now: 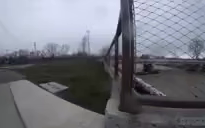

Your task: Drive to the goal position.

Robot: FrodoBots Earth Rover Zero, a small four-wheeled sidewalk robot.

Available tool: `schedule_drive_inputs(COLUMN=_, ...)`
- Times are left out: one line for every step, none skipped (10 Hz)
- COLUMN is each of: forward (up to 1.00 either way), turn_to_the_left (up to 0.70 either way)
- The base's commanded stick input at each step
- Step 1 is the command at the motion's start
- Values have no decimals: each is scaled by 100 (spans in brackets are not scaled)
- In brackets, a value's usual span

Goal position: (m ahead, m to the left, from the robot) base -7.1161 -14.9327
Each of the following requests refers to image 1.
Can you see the green grass field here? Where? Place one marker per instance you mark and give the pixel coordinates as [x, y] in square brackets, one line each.
[85, 81]

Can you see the tall tower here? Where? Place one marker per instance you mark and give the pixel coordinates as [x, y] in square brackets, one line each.
[87, 41]

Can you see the row of bare trees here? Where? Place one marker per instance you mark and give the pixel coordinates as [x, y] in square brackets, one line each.
[53, 50]

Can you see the flat concrete slab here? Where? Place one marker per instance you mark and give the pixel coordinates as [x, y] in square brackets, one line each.
[54, 87]

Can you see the concrete fence base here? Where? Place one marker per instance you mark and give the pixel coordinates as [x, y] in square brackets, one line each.
[123, 118]

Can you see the pale concrete path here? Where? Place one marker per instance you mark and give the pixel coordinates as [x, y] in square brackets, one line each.
[46, 108]

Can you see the bare tree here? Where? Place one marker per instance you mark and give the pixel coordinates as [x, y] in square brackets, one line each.
[196, 48]

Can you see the grey asphalt strip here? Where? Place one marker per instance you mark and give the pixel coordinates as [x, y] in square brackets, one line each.
[1, 106]

